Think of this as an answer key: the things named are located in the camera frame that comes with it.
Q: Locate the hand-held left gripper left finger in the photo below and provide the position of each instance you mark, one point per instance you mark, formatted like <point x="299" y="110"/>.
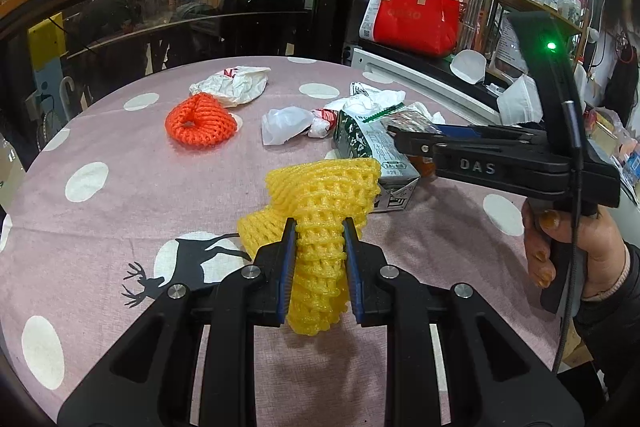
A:
<point x="286" y="267"/>

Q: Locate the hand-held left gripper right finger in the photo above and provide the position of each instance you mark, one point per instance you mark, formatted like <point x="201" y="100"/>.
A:
<point x="352" y="277"/>

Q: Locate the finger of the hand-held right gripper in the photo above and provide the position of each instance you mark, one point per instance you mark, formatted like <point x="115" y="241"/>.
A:
<point x="415" y="143"/>
<point x="490" y="133"/>

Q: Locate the clear dark-print snack wrapper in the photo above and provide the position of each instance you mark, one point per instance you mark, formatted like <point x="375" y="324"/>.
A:
<point x="415" y="117"/>

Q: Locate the yellow foam fruit net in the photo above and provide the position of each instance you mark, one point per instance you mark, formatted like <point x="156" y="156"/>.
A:
<point x="320" y="197"/>

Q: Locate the orange foam fruit net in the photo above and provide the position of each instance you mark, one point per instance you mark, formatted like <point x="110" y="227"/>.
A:
<point x="200" y="122"/>

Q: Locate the person's right forearm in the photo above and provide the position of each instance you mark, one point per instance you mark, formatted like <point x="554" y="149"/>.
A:
<point x="615" y="327"/>

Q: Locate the person's right hand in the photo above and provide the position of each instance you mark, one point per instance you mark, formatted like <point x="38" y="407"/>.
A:
<point x="602" y="257"/>

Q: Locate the white folded face mask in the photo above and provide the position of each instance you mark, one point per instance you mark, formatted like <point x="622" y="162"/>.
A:
<point x="520" y="99"/>

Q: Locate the green patterned carton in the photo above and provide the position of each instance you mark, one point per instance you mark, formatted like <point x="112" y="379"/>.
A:
<point x="360" y="142"/>

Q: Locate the crumpled white paper wrapper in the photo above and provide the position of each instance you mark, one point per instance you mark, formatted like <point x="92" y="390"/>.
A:
<point x="375" y="99"/>

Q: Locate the white cup-shaped mask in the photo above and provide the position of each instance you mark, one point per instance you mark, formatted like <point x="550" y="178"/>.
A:
<point x="467" y="67"/>

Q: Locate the crumpled red white wrapper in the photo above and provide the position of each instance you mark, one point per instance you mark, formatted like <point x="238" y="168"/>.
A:
<point x="322" y="122"/>

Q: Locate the red tote bag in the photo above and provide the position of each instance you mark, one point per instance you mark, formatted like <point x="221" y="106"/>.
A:
<point x="415" y="17"/>

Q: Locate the crumpled white plastic bag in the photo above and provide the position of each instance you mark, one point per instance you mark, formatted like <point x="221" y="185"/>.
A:
<point x="285" y="124"/>

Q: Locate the crumpled white bag red print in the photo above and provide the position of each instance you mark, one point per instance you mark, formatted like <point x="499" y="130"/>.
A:
<point x="235" y="84"/>

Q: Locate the pink polka dot tablecloth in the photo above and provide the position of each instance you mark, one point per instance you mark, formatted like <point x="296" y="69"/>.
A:
<point x="100" y="227"/>

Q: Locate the glass display case wooden rim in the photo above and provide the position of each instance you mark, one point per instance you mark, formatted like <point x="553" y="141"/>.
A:
<point x="150" y="22"/>

